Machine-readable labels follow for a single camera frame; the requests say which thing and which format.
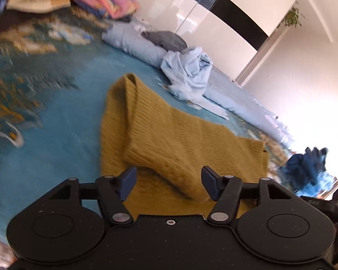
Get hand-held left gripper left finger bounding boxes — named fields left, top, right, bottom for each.
left=46, top=166, right=137, bottom=227

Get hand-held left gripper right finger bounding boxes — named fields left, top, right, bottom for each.
left=201, top=166, right=295, bottom=227

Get mustard knitted sweater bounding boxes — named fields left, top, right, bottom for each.
left=100, top=73, right=269, bottom=220

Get dark blue crumpled garment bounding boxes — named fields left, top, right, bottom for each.
left=279, top=146, right=337, bottom=196

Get light blue crumpled shirt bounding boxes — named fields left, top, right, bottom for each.
left=160, top=47, right=228, bottom=120

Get light blue duvet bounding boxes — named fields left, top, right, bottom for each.
left=101, top=17, right=295, bottom=150

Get grey cloth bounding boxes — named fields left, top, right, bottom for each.
left=141, top=30, right=188, bottom=52

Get white glossy wardrobe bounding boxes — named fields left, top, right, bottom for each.
left=107, top=0, right=299, bottom=86

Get green hanging plant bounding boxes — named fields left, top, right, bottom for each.
left=282, top=6, right=302, bottom=29

